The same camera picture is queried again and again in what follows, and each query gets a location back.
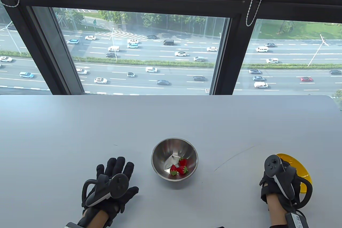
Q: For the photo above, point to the person's left hand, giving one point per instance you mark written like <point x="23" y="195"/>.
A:
<point x="125" y="193"/>

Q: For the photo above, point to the person's right hand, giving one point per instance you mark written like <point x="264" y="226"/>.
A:
<point x="267" y="188"/>

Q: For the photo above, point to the person's left little finger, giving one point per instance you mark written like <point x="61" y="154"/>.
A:
<point x="100" y="169"/>

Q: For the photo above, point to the person's right thumb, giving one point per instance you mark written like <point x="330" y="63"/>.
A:
<point x="263" y="184"/>

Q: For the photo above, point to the person's left middle finger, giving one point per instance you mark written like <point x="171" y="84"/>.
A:
<point x="120" y="164"/>

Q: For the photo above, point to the person's left thumb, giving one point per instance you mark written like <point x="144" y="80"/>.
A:
<point x="132" y="192"/>

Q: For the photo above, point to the person's right forearm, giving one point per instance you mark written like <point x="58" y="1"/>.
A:
<point x="276" y="212"/>

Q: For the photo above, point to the person's left forearm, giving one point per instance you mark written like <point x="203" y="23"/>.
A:
<point x="94" y="218"/>

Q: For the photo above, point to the black controller on left glove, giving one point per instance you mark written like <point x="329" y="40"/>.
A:
<point x="107" y="189"/>

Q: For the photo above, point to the black controller on glove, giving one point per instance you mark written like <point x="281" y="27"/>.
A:
<point x="107" y="189"/>
<point x="274" y="165"/>

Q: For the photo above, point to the black controller on right glove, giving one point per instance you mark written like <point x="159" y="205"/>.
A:
<point x="274" y="165"/>

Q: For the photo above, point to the yellow plate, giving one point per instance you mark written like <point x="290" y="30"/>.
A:
<point x="300" y="169"/>

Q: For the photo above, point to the red strawberry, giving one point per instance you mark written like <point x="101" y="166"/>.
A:
<point x="173" y="170"/>
<point x="182" y="170"/>
<point x="182" y="161"/>

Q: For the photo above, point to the stainless steel bowl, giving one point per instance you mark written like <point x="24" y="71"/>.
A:
<point x="165" y="153"/>

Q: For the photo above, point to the cars on highway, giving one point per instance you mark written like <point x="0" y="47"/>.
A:
<point x="181" y="53"/>

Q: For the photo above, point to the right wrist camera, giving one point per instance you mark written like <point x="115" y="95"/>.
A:
<point x="296" y="220"/>

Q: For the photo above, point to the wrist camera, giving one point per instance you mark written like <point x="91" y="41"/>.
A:
<point x="70" y="225"/>
<point x="296" y="220"/>

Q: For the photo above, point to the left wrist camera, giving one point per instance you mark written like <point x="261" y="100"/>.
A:
<point x="70" y="225"/>

